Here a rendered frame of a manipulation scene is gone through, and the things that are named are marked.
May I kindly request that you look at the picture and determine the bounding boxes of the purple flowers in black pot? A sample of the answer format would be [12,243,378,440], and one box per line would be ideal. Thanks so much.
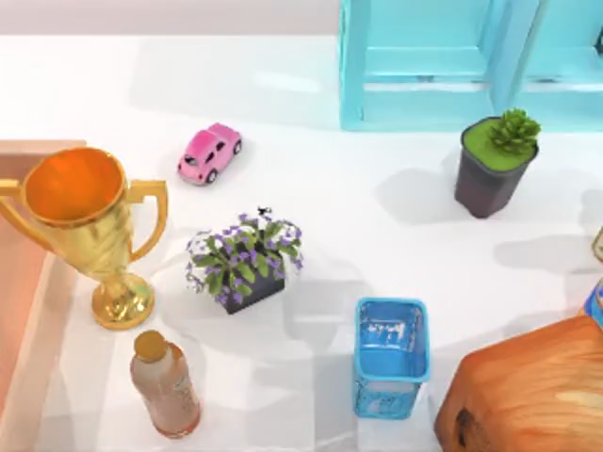
[184,205,305,315]

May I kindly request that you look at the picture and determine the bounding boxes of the pink toy car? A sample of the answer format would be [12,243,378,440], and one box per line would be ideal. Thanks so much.
[176,121,243,186]

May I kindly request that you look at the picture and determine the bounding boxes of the blue square container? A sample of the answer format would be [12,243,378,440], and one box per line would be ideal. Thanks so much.
[352,297,432,419]

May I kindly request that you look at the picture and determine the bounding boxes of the green succulent in dark pot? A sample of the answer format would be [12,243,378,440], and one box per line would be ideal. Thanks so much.
[453,108,543,220]

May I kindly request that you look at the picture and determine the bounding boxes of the light blue rack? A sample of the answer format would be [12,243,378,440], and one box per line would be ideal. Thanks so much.
[337,0,603,134]

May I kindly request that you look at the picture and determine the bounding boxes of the gold trophy cup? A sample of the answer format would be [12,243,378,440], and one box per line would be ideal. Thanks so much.
[0,146,170,331]

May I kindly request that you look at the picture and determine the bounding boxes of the orange capped bottle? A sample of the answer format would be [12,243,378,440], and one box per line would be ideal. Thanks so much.
[130,330,202,441]

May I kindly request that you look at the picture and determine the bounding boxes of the orange wooden block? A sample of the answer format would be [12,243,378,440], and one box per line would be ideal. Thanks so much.
[432,314,603,452]

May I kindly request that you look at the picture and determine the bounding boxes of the salmon shallow box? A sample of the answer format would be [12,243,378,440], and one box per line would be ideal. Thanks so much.
[0,138,89,424]

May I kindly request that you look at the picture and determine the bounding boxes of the blue and orange can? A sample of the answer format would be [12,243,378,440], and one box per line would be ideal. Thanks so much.
[583,277,603,327]

